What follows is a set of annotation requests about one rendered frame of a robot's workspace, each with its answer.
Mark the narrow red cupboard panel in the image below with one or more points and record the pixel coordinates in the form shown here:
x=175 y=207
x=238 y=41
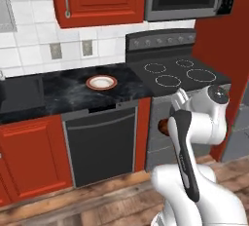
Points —
x=142 y=132

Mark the grey stove knob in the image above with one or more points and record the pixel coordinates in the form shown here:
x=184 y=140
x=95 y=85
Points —
x=136 y=44
x=180 y=38
x=191 y=37
x=148 y=42
x=169 y=40
x=159 y=41

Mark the grey oven door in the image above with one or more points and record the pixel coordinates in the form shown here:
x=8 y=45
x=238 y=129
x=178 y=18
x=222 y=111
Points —
x=155 y=152

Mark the black sink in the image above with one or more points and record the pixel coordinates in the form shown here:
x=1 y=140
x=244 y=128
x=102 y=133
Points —
x=21 y=93

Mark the brown steak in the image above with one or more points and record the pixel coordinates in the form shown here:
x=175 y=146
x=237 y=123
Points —
x=162 y=128

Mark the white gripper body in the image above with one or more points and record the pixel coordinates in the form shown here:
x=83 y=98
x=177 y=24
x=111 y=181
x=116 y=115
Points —
x=180 y=99

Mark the black dishwasher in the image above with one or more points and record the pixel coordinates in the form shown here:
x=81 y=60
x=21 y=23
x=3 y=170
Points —
x=100 y=148

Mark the grey wall socket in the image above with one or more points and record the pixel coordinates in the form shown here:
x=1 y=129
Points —
x=55 y=51
x=87 y=48

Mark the grey framed window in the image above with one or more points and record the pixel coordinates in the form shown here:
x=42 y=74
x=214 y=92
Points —
x=6 y=6

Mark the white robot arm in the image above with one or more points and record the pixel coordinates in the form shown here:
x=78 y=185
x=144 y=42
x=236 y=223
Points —
x=207 y=200

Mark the red base cupboard door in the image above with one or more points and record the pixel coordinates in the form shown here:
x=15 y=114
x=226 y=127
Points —
x=32 y=158

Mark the black stove with hob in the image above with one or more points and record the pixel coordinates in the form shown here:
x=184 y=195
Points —
x=168 y=70

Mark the tall red cabinet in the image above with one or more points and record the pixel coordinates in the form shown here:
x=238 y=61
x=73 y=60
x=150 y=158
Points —
x=220 y=41

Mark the white plate with brown rim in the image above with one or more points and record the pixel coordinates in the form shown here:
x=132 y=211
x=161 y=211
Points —
x=101 y=82

